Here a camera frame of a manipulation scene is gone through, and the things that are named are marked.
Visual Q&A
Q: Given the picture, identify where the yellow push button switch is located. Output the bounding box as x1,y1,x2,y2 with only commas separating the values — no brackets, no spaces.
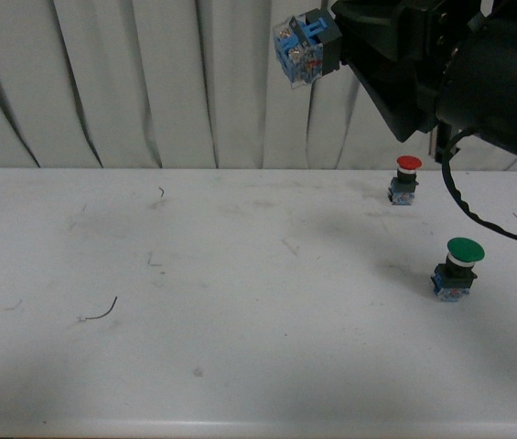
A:
272,8,342,89

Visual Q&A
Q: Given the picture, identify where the green push button switch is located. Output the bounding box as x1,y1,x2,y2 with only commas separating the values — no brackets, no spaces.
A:
431,237,485,303

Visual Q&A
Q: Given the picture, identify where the long black wire scrap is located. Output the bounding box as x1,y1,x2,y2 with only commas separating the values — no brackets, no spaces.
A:
84,295,119,321

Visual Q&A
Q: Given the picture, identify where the white pleated curtain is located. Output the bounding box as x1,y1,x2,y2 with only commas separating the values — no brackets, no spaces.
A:
0,0,517,173

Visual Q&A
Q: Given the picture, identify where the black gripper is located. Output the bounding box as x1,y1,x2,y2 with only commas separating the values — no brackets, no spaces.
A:
332,1,517,156

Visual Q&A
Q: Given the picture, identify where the red push button switch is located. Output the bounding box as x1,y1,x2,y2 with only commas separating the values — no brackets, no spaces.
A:
388,155,423,206

